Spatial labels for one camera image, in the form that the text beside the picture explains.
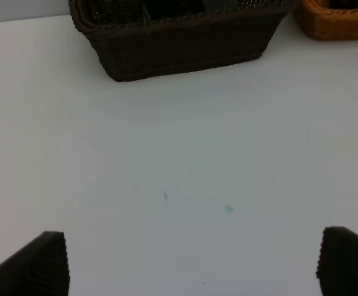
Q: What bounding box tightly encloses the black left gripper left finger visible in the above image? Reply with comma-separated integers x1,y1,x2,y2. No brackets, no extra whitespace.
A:
0,231,70,296

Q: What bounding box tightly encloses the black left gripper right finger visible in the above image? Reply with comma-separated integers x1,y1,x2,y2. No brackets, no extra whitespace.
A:
316,226,358,296

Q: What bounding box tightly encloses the orange wicker basket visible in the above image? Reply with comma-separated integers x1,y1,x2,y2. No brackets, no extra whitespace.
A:
293,1,358,41

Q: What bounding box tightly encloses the dark brown wicker basket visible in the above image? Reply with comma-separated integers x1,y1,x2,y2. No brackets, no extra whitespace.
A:
69,1,297,82

